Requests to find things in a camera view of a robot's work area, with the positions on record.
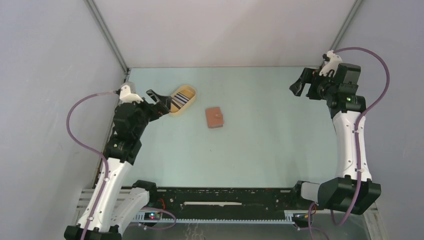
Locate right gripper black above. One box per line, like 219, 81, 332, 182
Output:
290, 67, 339, 101

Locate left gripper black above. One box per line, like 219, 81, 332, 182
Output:
131, 89, 172, 137

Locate oval wooden tray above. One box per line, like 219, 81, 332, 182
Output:
169, 85, 197, 117

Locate brown leather card holder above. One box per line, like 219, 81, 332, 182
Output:
205, 107, 224, 129

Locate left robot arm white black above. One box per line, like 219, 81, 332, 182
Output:
64, 84, 172, 240

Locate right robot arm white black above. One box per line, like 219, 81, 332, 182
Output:
289, 63, 382, 215

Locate striped cards in tray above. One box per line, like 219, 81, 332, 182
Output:
171, 92, 191, 109

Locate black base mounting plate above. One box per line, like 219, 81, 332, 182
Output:
151, 187, 298, 220

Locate left controller board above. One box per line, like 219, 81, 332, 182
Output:
143, 212, 162, 221

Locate controller board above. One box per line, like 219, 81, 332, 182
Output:
292, 213, 309, 224
143, 212, 162, 221

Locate right controller board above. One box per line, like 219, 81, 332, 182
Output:
292, 213, 309, 224

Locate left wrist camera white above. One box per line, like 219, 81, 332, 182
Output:
118, 81, 144, 103

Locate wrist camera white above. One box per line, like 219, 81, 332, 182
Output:
319, 50, 343, 76
118, 81, 144, 103

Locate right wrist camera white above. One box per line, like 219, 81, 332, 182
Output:
319, 50, 343, 76

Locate white cable duct strip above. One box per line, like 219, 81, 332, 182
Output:
131, 211, 295, 224

